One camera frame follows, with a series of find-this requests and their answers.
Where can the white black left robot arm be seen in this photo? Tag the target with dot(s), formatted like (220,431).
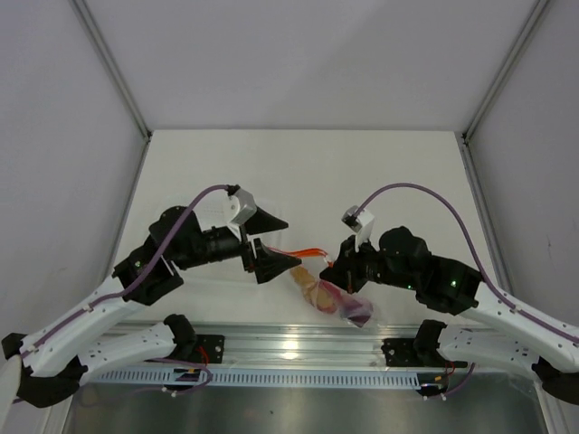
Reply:
(53,363)

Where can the aluminium frame post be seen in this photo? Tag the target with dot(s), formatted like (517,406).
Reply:
(107,59)
(516,50)

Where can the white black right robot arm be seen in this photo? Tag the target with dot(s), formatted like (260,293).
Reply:
(525,340)

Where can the purple toy onion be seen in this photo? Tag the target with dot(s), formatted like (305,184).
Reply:
(357,312)

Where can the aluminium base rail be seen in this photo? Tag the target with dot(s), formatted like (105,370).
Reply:
(296,348)

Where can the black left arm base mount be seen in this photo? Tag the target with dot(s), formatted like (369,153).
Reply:
(206,349)

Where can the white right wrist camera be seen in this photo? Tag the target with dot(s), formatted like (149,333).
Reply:
(360,222)

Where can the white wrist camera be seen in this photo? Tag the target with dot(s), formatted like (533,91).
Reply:
(238,208)
(360,222)

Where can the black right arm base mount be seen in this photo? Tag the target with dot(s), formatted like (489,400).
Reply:
(402,352)

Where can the aluminium frame post left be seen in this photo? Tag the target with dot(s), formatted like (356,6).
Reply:
(107,59)

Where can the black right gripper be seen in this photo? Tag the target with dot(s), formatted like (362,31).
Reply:
(347,262)

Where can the white slotted cable duct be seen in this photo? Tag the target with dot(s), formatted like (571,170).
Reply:
(237,377)

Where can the orange toy croissant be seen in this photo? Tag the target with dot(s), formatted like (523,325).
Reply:
(313,291)

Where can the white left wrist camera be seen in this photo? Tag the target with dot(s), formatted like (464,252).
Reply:
(238,208)

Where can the white perforated plastic basket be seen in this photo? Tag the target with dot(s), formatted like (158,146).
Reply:
(209,213)

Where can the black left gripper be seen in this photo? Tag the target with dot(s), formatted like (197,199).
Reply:
(268,264)

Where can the clear zip bag orange zipper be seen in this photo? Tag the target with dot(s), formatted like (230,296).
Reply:
(309,254)

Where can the aluminium frame post right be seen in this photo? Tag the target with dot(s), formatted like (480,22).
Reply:
(516,50)

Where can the red toy bell pepper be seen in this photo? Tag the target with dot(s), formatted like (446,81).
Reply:
(330,299)

